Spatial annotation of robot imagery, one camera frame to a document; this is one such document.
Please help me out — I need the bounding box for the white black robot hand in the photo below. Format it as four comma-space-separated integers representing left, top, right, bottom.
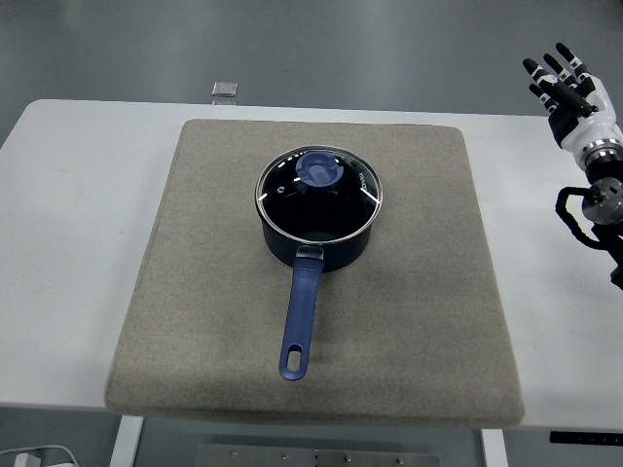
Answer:
523, 42, 623, 154

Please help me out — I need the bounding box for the glass pot lid blue knob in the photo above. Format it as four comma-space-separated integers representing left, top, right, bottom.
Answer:
254, 145, 385, 243

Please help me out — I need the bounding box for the black table control panel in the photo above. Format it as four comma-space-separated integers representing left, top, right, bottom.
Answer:
549, 430, 623, 445

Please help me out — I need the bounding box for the white table leg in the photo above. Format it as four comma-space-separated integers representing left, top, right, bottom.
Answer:
107, 416, 146, 467
479, 428, 510, 467

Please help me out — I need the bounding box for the beige fabric mat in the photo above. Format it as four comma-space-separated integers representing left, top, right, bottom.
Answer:
103, 119, 526, 429

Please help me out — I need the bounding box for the grey metal plate with screws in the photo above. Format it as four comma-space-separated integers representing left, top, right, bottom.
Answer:
194, 443, 442, 467

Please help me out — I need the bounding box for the dark pot with blue handle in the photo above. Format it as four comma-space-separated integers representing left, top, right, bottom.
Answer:
261, 203, 379, 381

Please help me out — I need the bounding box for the white cable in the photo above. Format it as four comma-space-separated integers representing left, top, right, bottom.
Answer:
0, 444, 82, 467

